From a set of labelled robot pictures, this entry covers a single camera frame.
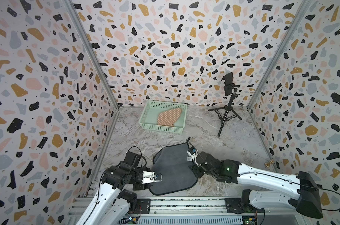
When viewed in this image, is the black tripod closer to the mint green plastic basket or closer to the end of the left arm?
the mint green plastic basket

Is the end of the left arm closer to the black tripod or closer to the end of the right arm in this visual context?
the end of the right arm

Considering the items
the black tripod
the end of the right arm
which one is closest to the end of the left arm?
the end of the right arm

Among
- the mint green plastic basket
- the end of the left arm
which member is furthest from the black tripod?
the end of the left arm

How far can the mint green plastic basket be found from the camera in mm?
1041
